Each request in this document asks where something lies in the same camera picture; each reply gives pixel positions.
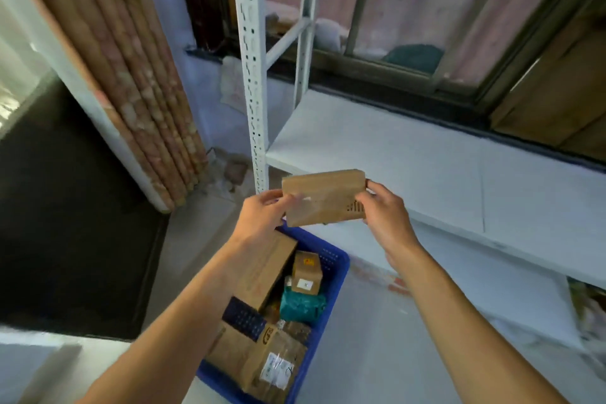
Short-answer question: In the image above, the person's right hand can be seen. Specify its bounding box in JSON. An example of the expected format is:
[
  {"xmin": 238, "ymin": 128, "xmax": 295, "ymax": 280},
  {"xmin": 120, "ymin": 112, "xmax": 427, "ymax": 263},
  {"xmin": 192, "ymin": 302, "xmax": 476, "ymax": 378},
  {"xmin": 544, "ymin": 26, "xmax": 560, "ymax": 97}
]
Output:
[{"xmin": 356, "ymin": 180, "xmax": 422, "ymax": 273}]

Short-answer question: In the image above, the person's left hand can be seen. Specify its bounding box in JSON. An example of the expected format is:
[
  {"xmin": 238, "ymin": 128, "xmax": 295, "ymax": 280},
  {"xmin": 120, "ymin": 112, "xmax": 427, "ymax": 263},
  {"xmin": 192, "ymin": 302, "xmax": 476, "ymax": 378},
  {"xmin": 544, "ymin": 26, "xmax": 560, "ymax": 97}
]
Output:
[{"xmin": 231, "ymin": 189, "xmax": 298, "ymax": 251}]

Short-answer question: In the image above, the brown cardboard parcel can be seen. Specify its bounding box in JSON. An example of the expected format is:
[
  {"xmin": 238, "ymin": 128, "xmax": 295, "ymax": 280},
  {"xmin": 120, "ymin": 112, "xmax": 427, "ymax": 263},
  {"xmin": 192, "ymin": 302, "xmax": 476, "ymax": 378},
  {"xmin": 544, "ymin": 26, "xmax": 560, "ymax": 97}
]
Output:
[{"xmin": 282, "ymin": 169, "xmax": 368, "ymax": 228}]

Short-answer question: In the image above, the person's right forearm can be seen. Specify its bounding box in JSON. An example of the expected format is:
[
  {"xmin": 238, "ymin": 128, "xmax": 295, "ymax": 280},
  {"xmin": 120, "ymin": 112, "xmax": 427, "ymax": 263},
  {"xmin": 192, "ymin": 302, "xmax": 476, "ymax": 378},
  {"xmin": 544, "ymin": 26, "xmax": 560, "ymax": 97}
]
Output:
[{"xmin": 384, "ymin": 245, "xmax": 571, "ymax": 404}]

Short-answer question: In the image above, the person's left forearm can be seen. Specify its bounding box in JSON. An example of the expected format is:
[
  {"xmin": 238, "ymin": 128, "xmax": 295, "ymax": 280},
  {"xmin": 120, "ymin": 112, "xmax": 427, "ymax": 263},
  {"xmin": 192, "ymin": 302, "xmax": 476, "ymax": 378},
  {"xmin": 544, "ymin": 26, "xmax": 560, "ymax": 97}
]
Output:
[{"xmin": 76, "ymin": 231, "xmax": 264, "ymax": 404}]

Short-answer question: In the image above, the long brown cardboard box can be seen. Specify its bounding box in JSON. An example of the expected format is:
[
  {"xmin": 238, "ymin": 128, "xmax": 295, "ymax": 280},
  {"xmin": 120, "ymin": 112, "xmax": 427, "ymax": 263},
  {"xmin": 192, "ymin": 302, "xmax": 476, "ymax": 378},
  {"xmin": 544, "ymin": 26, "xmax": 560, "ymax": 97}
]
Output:
[{"xmin": 233, "ymin": 230, "xmax": 298, "ymax": 312}]

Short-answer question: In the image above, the small brown cardboard box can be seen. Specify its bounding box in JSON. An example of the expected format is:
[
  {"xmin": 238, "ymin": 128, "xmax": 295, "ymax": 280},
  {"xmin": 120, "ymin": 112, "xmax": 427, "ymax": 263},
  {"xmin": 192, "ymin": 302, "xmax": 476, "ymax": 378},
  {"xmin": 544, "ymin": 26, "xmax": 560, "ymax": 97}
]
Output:
[{"xmin": 291, "ymin": 250, "xmax": 324, "ymax": 296}]

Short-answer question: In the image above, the white metal shelving rack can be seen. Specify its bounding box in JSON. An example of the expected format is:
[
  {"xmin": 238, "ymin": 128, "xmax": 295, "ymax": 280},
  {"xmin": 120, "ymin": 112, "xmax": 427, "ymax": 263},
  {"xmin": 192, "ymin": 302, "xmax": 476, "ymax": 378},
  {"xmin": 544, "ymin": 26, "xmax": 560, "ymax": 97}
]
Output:
[{"xmin": 229, "ymin": 0, "xmax": 606, "ymax": 352}]

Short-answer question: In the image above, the teal plastic-wrapped parcel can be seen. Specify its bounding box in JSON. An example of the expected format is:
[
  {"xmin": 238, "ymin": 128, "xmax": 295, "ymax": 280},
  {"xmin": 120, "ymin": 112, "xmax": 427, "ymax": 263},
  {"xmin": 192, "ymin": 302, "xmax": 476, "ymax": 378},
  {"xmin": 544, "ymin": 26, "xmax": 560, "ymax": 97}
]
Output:
[{"xmin": 279, "ymin": 286, "xmax": 327, "ymax": 327}]

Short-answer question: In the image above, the blue plastic crate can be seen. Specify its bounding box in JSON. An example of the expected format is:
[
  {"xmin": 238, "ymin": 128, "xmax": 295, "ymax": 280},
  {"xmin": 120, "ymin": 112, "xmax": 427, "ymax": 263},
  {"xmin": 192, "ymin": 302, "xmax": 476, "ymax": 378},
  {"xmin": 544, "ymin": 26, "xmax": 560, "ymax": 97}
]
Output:
[{"xmin": 196, "ymin": 222, "xmax": 351, "ymax": 404}]

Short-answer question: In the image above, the dark blue patterned box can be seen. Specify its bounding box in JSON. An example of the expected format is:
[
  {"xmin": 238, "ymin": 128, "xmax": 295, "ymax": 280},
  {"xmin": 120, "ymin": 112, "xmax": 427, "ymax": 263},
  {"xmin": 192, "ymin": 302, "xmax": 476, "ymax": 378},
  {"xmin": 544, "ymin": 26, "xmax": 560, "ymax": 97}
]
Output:
[{"xmin": 222, "ymin": 296, "xmax": 268, "ymax": 342}]

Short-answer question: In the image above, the small brown wrapped parcel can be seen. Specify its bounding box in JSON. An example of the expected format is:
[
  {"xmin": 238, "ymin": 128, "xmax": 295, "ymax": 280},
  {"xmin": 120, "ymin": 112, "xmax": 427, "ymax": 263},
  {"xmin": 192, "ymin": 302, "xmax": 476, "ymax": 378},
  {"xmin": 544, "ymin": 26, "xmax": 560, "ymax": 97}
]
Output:
[{"xmin": 277, "ymin": 320, "xmax": 312, "ymax": 346}]

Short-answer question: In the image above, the large brown labelled cardboard box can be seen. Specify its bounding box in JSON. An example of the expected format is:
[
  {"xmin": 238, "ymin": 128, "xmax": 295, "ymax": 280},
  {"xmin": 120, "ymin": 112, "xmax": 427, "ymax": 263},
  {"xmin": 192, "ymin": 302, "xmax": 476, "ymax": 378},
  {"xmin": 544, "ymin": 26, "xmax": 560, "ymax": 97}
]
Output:
[{"xmin": 206, "ymin": 321, "xmax": 308, "ymax": 404}]

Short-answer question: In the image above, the dark-framed window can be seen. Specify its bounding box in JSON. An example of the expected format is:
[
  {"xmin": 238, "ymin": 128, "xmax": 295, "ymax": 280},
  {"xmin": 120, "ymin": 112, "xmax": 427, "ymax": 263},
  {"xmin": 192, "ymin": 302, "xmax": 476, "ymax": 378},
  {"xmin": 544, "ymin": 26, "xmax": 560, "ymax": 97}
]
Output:
[{"xmin": 173, "ymin": 0, "xmax": 606, "ymax": 134}]

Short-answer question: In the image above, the pink patterned curtain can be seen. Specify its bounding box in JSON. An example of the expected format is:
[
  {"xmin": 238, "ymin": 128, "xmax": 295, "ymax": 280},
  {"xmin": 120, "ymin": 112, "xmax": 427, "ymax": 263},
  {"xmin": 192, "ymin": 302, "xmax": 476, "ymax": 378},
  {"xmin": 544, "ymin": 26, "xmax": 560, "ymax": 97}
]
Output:
[{"xmin": 5, "ymin": 0, "xmax": 210, "ymax": 213}]

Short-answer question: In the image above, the dark floor mat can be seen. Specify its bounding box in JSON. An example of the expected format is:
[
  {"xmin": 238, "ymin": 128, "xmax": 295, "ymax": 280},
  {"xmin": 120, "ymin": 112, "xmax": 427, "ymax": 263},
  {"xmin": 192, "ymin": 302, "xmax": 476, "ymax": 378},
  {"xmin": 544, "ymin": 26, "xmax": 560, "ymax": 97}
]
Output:
[{"xmin": 0, "ymin": 79, "xmax": 170, "ymax": 341}]

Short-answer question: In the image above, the brown wooden board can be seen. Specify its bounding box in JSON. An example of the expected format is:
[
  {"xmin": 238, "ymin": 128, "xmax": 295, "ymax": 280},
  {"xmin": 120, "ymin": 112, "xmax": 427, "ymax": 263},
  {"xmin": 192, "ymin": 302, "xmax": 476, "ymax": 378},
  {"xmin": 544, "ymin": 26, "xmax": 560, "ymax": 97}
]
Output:
[{"xmin": 490, "ymin": 1, "xmax": 606, "ymax": 162}]

